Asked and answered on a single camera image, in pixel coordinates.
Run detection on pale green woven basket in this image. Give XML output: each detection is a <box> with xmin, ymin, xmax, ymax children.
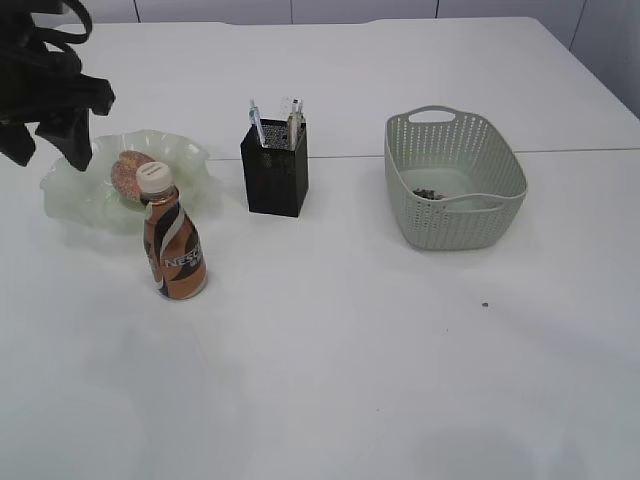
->
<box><xmin>384</xmin><ymin>105</ymin><xmax>528</xmax><ymax>251</ymax></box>

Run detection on clear plastic ruler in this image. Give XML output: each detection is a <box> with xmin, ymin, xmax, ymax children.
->
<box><xmin>278</xmin><ymin>97</ymin><xmax>293</xmax><ymax>120</ymax></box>

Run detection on brown coffee drink bottle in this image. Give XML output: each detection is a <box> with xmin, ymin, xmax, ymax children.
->
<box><xmin>136</xmin><ymin>162</ymin><xmax>207</xmax><ymax>300</ymax></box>

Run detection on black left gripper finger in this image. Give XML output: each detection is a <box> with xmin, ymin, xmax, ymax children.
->
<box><xmin>35</xmin><ymin>107</ymin><xmax>92</xmax><ymax>172</ymax></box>
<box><xmin>0</xmin><ymin>124</ymin><xmax>36</xmax><ymax>167</ymax></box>

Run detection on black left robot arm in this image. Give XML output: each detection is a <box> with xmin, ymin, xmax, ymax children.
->
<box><xmin>1</xmin><ymin>1</ymin><xmax>115</xmax><ymax>172</ymax></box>

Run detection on sugared bread bun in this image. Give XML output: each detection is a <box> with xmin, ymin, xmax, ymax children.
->
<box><xmin>111</xmin><ymin>150</ymin><xmax>154</xmax><ymax>202</ymax></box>

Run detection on pale green glass plate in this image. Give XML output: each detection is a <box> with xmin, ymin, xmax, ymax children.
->
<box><xmin>40</xmin><ymin>130</ymin><xmax>220</xmax><ymax>236</ymax></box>

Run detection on blue grip white pen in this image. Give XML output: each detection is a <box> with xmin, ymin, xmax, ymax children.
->
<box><xmin>249</xmin><ymin>98</ymin><xmax>267</xmax><ymax>147</ymax></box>

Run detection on small paper scrap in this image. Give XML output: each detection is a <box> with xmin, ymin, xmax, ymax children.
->
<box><xmin>412</xmin><ymin>188</ymin><xmax>446</xmax><ymax>201</ymax></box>

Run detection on black mesh pen holder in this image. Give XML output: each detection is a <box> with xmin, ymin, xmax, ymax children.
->
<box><xmin>240</xmin><ymin>119</ymin><xmax>309</xmax><ymax>217</ymax></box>

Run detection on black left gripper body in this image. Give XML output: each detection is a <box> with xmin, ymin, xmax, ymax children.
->
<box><xmin>1</xmin><ymin>29</ymin><xmax>115</xmax><ymax>127</ymax></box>

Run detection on beige grip clear pen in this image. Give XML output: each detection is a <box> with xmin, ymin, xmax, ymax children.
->
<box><xmin>287</xmin><ymin>99</ymin><xmax>300</xmax><ymax>151</ymax></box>

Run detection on silver grey grip pen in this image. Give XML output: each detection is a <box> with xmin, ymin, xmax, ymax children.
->
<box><xmin>295</xmin><ymin>99</ymin><xmax>306</xmax><ymax>129</ymax></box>

